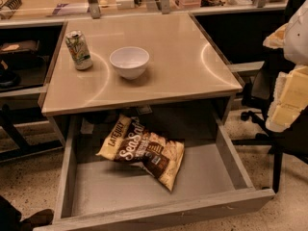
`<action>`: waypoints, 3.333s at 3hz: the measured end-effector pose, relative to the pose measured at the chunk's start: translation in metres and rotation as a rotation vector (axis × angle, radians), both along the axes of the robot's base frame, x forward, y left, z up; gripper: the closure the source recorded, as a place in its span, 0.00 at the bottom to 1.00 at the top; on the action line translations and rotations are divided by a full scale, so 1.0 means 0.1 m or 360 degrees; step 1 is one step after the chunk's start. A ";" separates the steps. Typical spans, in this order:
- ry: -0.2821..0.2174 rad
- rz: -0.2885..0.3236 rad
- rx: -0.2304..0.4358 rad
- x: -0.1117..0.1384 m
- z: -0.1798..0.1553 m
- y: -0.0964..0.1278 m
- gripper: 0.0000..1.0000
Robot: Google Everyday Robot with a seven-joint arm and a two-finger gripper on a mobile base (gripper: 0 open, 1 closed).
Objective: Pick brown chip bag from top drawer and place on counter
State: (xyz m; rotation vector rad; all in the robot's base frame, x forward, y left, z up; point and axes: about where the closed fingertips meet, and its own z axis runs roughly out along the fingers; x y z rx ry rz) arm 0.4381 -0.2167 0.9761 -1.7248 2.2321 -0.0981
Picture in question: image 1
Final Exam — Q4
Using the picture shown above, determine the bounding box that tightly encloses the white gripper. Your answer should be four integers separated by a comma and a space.
263, 0, 308, 132

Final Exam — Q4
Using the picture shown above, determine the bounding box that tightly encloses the brown Late July chip bag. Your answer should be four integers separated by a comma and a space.
97, 115, 184, 192

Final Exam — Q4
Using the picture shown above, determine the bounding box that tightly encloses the beige counter cabinet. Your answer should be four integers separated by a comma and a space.
38, 12, 244, 146

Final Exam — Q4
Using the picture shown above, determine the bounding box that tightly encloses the grey open drawer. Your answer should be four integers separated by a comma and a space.
36, 108, 274, 231

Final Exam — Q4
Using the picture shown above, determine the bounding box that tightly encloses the black office chair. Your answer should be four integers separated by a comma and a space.
233, 64, 308, 193

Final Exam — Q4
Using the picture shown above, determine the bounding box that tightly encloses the white bowl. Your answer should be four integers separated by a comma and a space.
110, 46, 149, 80

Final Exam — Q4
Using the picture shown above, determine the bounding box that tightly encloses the green white soda can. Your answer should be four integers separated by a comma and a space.
64, 30, 92, 70

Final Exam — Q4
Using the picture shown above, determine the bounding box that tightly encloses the purple white paper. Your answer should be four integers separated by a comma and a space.
52, 3, 90, 16

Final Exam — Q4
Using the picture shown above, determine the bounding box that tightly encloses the dark side shelf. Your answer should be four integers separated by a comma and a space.
0, 22, 64, 162

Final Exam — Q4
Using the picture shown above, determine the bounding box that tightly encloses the brown shoe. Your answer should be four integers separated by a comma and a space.
20, 209, 54, 231

